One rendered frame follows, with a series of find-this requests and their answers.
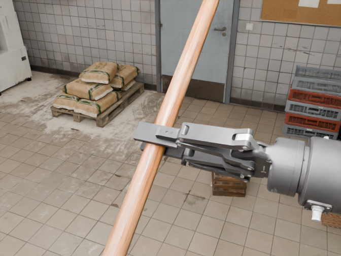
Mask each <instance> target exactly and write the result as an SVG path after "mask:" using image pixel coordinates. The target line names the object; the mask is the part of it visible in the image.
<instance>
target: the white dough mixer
mask: <svg viewBox="0 0 341 256"><path fill-rule="evenodd" d="M31 77H32V73H31V69H30V64H29V60H28V56H27V51H26V47H25V46H24V45H23V40H22V36H21V31H20V27H19V23H18V18H17V14H16V12H15V10H14V6H13V2H12V0H0V96H1V95H2V94H1V91H3V90H5V89H7V88H9V87H11V86H13V85H16V84H18V83H20V82H22V81H24V80H26V79H27V81H31Z"/></svg>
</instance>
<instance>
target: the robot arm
mask: <svg viewBox="0 0 341 256"><path fill-rule="evenodd" d="M253 134H254V131H253V130H252V129H230V128H225V127H218V126H211V125H203V124H196V123H188V122H184V123H182V125H181V128H180V129H178V128H174V127H169V126H163V125H158V124H153V123H148V122H143V121H140V122H139V123H138V126H137V129H136V131H135V133H134V136H133V138H134V140H136V141H141V142H142V145H141V147H140V149H141V151H144V148H145V146H146V143H150V144H155V145H159V146H164V147H166V149H165V151H164V154H163V156H167V157H172V158H177V159H181V160H182V161H181V164H182V165H184V166H186V163H187V162H189V163H188V165H189V166H191V167H195V168H198V169H202V170H206V171H210V172H214V173H218V174H221V175H225V176H229V177H233V178H236V179H238V180H241V181H244V182H250V179H251V177H256V178H267V179H268V180H267V186H266V187H267V190H268V191H270V192H273V193H278V194H282V195H287V196H291V197H295V194H296V193H298V203H299V205H300V206H304V209H306V210H312V212H313V215H312V216H313V217H312V221H315V222H320V220H321V219H320V218H321V214H322V213H324V214H328V213H329V212H330V213H334V214H338V215H341V141H337V140H331V139H329V137H327V136H325V137H324V138H319V137H314V136H313V137H311V138H310V140H309V142H308V146H305V141H300V140H294V139H288V138H283V137H278V138H276V140H275V144H274V145H269V144H266V143H263V142H261V141H255V140H254V139H253Z"/></svg>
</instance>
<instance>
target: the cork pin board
mask: <svg viewBox="0 0 341 256"><path fill-rule="evenodd" d="M327 2H328V0H319V4H318V7H317V8H313V7H302V6H298V5H299V0H262V2H261V10H260V17H259V21H265V22H277V23H289V24H302V25H314V26H326V27H339V28H341V4H328V3H327Z"/></svg>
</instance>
